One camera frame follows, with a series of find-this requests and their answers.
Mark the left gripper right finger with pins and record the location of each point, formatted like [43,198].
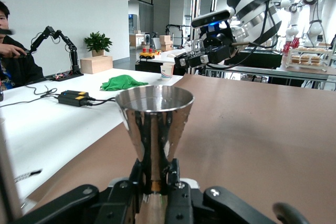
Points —
[181,203]

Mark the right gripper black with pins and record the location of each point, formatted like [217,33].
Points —
[220,48]

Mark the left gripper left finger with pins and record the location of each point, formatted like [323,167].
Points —
[118,203]

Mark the steel jigger measuring cup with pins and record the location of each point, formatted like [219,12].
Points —
[155,119]

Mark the small black desktop robot arm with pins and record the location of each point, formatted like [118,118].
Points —
[71,51]

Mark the white paper cup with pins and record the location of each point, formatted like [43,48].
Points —
[166,73]
[172,69]

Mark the stacked cardboard boxes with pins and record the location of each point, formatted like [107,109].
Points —
[166,42]

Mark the yellow toy with red blocks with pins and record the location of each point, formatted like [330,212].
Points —
[147,55]

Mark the green cloth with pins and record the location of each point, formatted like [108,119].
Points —
[120,83]

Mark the brown table mat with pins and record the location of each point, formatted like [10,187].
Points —
[249,129]

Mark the light wooden box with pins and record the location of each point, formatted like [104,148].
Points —
[95,64]

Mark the green potted plant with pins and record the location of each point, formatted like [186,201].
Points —
[97,41]

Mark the red bottles group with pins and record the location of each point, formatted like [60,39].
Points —
[291,45]

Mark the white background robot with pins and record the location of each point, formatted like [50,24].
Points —
[293,28]

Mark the black power adapter yellow labels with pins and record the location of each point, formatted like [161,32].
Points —
[73,98]

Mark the clear rack of burgers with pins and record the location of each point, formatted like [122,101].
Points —
[307,60]

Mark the person in black jacket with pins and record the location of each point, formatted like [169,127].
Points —
[18,64]

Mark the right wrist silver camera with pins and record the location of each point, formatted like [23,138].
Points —
[212,19]

